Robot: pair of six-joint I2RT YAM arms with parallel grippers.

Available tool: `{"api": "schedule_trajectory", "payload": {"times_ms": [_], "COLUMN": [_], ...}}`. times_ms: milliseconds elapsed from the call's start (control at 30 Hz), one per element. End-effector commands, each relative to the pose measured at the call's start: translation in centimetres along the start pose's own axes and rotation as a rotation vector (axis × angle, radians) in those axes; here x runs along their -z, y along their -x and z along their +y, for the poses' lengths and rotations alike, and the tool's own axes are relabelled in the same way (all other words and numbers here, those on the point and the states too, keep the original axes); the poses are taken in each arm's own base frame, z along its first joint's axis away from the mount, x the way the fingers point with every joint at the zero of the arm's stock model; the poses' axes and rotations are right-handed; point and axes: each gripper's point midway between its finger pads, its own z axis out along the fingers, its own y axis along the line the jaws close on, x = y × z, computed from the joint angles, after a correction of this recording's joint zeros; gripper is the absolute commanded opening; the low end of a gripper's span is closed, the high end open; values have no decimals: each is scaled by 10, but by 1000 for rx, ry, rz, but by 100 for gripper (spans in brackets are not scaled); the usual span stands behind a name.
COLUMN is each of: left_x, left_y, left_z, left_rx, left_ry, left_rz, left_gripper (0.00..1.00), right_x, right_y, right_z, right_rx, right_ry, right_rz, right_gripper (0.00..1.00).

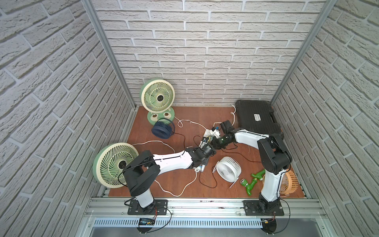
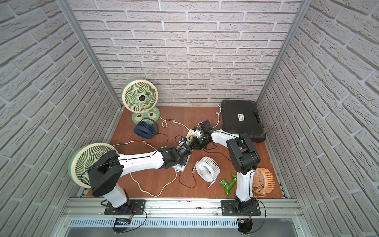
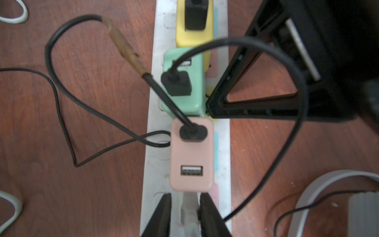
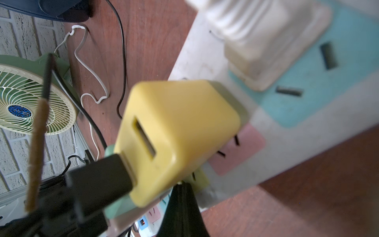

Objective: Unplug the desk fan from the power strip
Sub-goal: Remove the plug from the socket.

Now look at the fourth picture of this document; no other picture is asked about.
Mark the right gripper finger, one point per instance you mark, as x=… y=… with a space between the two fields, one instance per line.
x=182 y=217

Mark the green fan at back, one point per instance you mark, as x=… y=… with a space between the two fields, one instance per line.
x=21 y=88

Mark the yellow USB charger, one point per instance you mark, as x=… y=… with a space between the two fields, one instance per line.
x=170 y=128

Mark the white power strip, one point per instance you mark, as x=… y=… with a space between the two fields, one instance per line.
x=311 y=168

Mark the navy blue desk fan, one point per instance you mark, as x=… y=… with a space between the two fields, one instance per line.
x=72 y=11

